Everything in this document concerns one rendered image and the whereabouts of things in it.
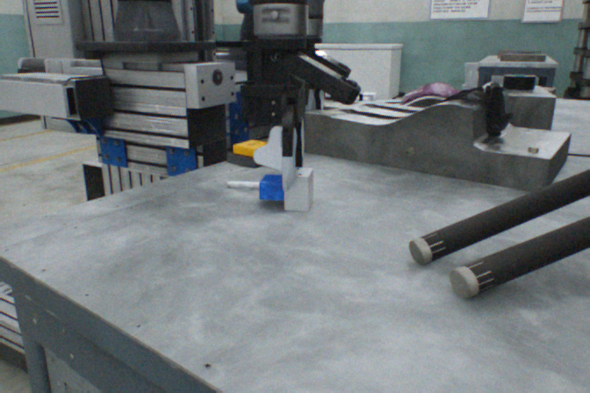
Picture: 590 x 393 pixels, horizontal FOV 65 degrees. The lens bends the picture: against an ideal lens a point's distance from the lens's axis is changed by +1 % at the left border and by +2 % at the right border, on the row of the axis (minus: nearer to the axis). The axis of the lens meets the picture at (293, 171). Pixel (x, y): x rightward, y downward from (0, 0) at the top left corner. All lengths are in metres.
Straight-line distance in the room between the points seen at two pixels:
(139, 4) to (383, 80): 6.80
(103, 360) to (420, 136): 0.63
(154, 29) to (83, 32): 0.47
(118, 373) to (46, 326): 0.15
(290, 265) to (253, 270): 0.04
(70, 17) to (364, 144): 0.94
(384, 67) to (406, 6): 1.29
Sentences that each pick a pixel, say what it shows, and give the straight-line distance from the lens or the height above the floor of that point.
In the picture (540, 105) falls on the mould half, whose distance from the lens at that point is 1.27.
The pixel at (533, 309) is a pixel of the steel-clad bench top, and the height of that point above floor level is 0.80.
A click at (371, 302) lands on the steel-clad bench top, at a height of 0.80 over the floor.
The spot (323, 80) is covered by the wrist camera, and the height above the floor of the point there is 0.99.
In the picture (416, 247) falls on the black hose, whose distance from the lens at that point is 0.54.
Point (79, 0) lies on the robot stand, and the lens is 1.53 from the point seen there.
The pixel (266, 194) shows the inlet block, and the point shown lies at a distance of 0.69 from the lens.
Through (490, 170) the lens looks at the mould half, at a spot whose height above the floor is 0.83.
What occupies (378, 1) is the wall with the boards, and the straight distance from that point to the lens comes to 8.65.
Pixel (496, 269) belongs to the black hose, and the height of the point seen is 0.83.
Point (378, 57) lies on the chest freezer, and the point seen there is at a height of 0.74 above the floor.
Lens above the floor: 1.05
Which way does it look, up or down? 16 degrees down
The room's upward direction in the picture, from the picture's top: straight up
